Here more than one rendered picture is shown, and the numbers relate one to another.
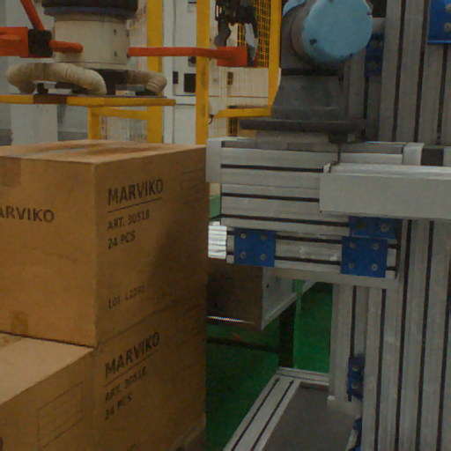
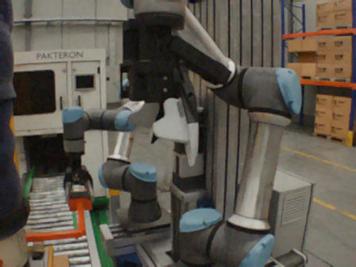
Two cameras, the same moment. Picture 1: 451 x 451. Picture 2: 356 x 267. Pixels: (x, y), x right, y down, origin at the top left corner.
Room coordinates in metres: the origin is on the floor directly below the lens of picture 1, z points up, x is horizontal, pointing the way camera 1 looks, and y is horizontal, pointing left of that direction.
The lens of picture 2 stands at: (0.97, 0.39, 1.64)
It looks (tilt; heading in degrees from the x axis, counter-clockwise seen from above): 12 degrees down; 317
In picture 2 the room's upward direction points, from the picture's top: straight up
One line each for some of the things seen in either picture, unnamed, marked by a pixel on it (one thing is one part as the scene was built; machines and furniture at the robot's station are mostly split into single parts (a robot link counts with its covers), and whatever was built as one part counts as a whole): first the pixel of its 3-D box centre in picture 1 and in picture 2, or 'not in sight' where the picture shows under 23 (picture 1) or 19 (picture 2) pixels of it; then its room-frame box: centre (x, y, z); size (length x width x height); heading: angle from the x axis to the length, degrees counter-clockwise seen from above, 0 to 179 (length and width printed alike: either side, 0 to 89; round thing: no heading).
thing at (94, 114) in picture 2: not in sight; (94, 119); (1.98, -0.12, 1.48); 0.11 x 0.11 x 0.08; 27
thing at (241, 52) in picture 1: (237, 56); (79, 200); (1.98, -0.03, 1.18); 0.09 x 0.08 x 0.05; 66
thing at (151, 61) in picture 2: not in sight; (155, 61); (1.31, 0.12, 1.66); 0.09 x 0.08 x 0.12; 72
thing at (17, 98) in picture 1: (60, 93); not in sight; (1.85, 0.41, 1.08); 0.34 x 0.10 x 0.05; 156
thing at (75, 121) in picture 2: not in sight; (73, 122); (1.96, -0.03, 1.48); 0.09 x 0.08 x 0.11; 117
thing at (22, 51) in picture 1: (23, 42); not in sight; (1.58, 0.43, 1.18); 0.10 x 0.08 x 0.06; 66
